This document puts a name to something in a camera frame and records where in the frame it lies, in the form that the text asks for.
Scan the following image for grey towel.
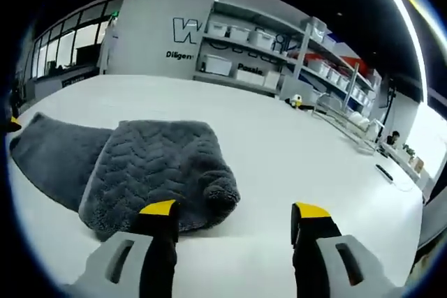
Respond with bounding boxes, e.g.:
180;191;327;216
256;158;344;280
8;112;242;242

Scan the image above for black flat device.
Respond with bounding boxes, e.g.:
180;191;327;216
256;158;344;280
375;163;395;182

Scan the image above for grey counter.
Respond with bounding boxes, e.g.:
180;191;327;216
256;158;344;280
33;66;101;98

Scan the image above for black monitor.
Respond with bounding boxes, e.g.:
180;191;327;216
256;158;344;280
75;45;102;65

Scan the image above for white desk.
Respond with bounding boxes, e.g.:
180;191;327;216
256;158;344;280
380;140;437;191

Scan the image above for idle white yellow gripper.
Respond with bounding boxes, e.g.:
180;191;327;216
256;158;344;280
285;94;314;110

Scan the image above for black stand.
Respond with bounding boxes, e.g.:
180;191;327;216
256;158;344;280
383;74;397;128

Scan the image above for grey metal shelf unit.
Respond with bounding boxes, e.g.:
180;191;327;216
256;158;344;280
298;17;380;117
193;0;308;98

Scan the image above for white storage shelf with bins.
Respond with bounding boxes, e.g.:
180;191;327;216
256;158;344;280
200;18;376;109

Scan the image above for long ceiling light strip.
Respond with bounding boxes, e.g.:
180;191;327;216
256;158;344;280
362;0;429;103

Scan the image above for thin white cable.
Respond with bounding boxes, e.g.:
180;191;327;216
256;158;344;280
390;178;416;193

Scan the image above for wire dish rack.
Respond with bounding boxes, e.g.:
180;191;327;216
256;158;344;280
312;92;386;155

